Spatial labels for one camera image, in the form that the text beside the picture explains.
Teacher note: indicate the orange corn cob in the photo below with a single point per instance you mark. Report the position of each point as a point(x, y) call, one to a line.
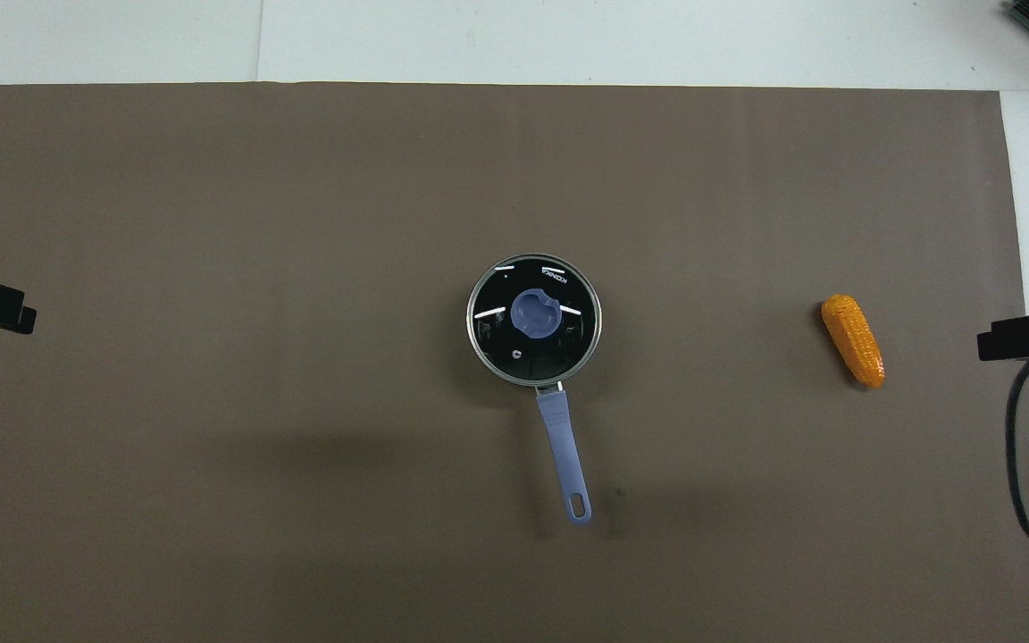
point(852, 339)

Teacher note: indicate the brown table mat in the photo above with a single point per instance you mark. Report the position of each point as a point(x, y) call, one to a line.
point(300, 223)

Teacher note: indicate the glass lid with lavender knob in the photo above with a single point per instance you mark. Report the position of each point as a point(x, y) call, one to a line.
point(534, 314)

